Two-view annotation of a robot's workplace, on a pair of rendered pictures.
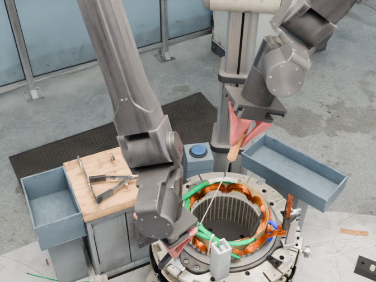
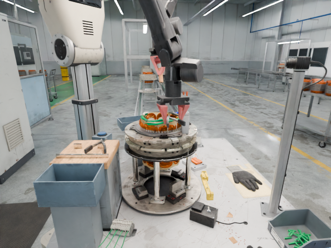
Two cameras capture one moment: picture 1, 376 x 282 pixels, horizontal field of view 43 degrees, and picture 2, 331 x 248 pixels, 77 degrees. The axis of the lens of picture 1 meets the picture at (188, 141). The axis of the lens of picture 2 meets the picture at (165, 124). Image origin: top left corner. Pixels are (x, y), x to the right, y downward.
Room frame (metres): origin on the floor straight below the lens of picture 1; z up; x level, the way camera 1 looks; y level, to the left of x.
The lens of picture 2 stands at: (0.26, 0.71, 1.39)
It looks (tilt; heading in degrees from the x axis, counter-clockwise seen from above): 18 degrees down; 294
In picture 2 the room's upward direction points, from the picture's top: straight up
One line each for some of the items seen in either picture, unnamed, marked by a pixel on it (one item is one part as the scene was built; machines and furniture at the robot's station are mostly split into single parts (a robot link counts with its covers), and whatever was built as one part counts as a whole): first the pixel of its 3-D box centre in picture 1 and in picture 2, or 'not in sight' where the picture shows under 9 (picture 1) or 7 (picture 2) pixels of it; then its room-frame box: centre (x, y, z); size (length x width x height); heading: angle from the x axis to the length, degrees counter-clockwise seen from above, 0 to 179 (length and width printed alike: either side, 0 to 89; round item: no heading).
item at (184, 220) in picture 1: (165, 205); (173, 91); (0.53, 0.04, 1.28); 0.10 x 0.07 x 0.07; 43
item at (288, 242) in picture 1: (291, 227); not in sight; (0.59, -0.21, 1.15); 0.03 x 0.02 x 0.12; 107
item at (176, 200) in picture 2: not in sight; (176, 196); (0.53, -0.01, 0.81); 0.08 x 0.05 x 0.02; 67
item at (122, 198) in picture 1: (112, 178); (88, 152); (0.81, 0.19, 1.05); 0.20 x 0.19 x 0.02; 115
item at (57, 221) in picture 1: (60, 232); (77, 210); (0.74, 0.32, 0.92); 0.17 x 0.11 x 0.28; 25
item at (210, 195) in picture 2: not in sight; (206, 182); (0.44, -0.19, 0.80); 0.22 x 0.04 x 0.03; 114
